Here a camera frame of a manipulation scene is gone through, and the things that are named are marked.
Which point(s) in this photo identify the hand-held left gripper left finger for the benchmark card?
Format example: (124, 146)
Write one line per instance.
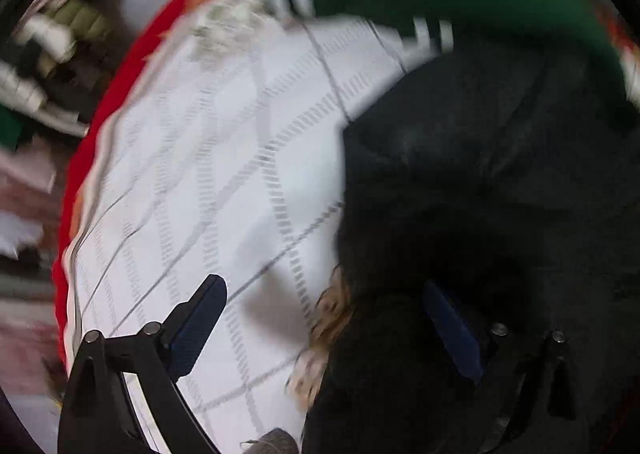
(200, 321)

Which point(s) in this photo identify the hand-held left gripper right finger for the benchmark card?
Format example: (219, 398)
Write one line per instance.
(452, 329)

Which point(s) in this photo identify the black jacket with fur trim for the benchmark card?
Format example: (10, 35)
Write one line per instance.
(475, 234)

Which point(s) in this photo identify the white checked bed sheet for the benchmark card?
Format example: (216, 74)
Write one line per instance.
(210, 174)

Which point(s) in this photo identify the red blanket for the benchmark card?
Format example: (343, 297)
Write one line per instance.
(125, 99)

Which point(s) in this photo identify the cluttered shelf items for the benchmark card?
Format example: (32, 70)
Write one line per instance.
(47, 64)

